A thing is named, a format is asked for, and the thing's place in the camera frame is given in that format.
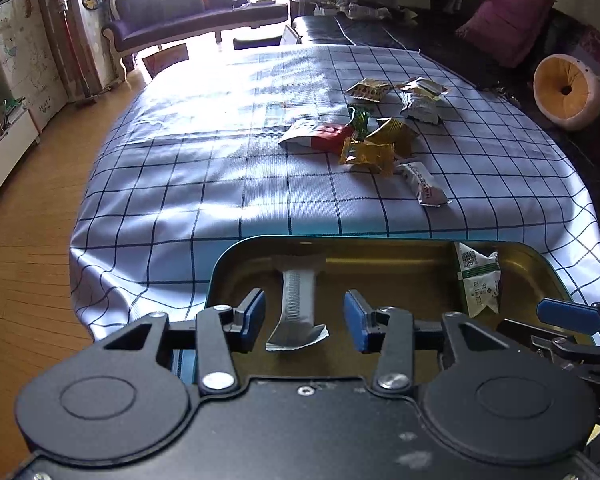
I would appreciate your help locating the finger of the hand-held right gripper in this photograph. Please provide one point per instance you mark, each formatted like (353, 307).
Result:
(565, 314)
(520, 332)

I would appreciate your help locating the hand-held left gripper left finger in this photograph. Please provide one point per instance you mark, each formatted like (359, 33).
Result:
(252, 317)

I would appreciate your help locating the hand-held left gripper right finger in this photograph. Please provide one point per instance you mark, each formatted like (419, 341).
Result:
(356, 320)

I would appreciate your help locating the white green snack packet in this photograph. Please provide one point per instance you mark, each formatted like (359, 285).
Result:
(477, 280)

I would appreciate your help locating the teal tin tray gold inside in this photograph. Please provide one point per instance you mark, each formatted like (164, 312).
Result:
(405, 270)

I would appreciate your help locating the white red-print snack packet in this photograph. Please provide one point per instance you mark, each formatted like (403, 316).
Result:
(422, 185)

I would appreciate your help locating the yellow green snack packet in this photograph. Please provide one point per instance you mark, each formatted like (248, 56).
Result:
(396, 135)

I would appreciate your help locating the red white snack packet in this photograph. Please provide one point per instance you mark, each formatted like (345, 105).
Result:
(315, 135)

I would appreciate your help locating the green candy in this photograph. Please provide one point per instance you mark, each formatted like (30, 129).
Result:
(359, 121)

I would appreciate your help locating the golden orange snack packet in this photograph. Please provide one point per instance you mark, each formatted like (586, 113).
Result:
(367, 156)

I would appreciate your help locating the blue checked tablecloth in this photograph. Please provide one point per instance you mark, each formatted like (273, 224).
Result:
(205, 160)

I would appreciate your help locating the crumpled silver snack packet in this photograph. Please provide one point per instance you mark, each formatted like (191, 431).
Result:
(420, 109)

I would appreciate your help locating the orange white plush cushion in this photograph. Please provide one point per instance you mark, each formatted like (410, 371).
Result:
(565, 92)

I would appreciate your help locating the gold patterned snack packet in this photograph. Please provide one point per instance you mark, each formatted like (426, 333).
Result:
(367, 91)

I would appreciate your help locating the silver yellow snack packet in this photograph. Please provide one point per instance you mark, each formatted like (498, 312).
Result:
(427, 87)

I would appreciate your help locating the brown chair back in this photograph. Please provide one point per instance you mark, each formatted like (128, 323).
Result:
(165, 59)

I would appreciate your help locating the dark chair back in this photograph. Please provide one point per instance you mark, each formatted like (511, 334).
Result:
(255, 42)

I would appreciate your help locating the black leather bench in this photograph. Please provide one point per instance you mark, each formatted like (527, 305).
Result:
(365, 32)

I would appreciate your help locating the pink cushion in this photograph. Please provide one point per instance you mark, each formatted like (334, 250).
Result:
(510, 22)

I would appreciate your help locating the low white cabinet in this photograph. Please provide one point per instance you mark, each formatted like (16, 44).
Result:
(5, 152)

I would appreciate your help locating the purple chaise sofa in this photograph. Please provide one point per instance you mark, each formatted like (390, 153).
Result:
(190, 22)

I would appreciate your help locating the red stick vacuum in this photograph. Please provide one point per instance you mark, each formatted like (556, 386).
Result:
(72, 45)

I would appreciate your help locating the white cabinet with drawings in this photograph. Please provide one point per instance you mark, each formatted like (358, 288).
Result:
(22, 60)

